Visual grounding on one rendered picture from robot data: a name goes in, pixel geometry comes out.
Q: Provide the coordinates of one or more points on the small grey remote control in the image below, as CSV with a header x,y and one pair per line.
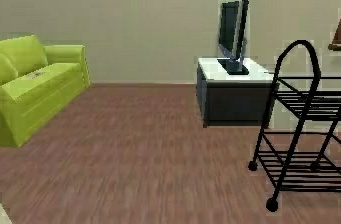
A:
x,y
36,74

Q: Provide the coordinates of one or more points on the green sofa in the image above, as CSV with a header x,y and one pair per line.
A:
x,y
34,96

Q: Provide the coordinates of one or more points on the dark stand with white top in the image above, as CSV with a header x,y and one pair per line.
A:
x,y
234,100

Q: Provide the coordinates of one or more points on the black television set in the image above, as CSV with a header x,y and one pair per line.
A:
x,y
233,33

